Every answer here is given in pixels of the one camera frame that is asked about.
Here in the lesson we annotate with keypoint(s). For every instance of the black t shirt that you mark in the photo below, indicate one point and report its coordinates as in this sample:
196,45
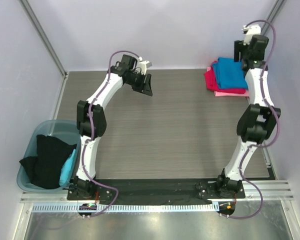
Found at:
44,169

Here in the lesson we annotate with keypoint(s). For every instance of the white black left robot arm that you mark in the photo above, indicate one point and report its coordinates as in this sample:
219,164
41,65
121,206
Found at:
91,121

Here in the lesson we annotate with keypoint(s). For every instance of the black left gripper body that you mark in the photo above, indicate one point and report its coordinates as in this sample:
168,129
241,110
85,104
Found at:
136,80

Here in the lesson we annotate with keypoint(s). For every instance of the folded red t shirt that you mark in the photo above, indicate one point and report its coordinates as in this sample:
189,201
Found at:
227,80

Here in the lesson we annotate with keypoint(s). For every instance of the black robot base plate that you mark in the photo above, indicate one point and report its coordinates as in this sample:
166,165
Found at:
156,192

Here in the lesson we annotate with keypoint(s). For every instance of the aluminium frame post right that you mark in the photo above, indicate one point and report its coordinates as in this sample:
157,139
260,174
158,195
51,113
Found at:
274,12

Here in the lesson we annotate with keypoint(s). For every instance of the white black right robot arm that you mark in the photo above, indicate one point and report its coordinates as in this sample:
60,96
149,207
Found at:
259,119

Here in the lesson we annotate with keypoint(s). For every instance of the aluminium frame post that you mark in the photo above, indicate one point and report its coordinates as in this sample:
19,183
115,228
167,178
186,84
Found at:
42,35
274,12

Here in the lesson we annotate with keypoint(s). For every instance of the white slotted cable duct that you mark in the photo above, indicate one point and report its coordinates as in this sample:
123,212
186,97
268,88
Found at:
94,208

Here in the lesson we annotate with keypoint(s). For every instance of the aluminium frame post left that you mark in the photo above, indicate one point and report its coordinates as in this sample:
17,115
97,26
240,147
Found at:
42,35

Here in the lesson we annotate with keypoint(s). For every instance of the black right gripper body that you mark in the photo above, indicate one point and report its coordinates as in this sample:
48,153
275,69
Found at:
238,51

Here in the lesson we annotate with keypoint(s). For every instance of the folded pink t shirt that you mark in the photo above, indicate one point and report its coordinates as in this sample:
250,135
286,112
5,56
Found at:
211,85

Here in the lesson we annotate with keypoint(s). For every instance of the light blue t shirt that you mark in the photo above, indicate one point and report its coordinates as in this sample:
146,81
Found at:
67,169

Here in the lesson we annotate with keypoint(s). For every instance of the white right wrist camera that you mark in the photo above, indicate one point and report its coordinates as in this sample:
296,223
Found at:
250,31

